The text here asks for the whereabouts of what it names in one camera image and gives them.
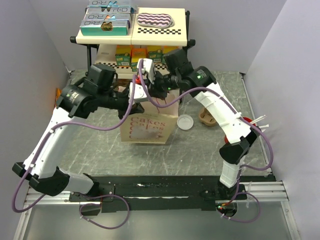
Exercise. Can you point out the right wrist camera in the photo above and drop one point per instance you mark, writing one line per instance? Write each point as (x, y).
(146, 67)

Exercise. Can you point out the cream three-tier shelf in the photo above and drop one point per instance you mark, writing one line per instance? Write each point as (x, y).
(101, 49)

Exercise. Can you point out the wavy striped sleep mask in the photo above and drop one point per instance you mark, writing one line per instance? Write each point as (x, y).
(155, 20)

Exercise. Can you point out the cardboard cup carrier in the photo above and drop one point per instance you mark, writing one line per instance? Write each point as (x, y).
(206, 118)

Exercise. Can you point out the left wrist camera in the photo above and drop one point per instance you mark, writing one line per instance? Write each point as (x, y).
(136, 91)

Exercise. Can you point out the orange yellow juice carton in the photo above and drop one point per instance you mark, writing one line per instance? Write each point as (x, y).
(136, 54)

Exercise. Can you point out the red cup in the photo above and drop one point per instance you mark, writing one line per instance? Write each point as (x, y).
(246, 120)

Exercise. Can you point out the teal box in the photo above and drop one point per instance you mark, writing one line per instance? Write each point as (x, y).
(105, 27)
(109, 10)
(108, 16)
(112, 3)

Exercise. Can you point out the teal box front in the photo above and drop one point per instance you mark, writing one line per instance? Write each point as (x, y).
(105, 27)

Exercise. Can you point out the green juice carton left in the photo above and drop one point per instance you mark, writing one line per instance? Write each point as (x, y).
(123, 56)

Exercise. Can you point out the orange chip bag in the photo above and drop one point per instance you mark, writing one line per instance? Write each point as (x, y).
(57, 93)

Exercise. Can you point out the green juice carton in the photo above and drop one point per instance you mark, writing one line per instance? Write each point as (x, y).
(167, 49)
(155, 53)
(123, 56)

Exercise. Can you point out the stack of white lids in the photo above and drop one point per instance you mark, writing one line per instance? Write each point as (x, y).
(185, 122)

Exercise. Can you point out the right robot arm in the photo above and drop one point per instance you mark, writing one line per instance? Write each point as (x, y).
(202, 86)

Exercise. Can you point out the green juice carton middle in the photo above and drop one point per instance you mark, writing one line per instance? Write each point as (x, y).
(155, 53)

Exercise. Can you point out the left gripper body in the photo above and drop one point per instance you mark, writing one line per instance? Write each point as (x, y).
(119, 101)

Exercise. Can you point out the pink white paper bag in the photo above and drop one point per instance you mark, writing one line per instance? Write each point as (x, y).
(154, 126)

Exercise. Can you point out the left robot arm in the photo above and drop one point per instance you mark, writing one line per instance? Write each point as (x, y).
(74, 105)

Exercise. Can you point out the green juice carton right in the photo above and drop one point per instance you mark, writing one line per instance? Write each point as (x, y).
(167, 49)

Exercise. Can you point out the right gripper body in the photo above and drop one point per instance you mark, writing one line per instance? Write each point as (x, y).
(163, 84)

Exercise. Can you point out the teal box back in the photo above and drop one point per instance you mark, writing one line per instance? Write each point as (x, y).
(112, 3)

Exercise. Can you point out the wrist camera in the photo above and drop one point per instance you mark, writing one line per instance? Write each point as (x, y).
(136, 91)
(146, 67)

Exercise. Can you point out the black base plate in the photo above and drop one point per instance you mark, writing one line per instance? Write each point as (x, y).
(112, 203)

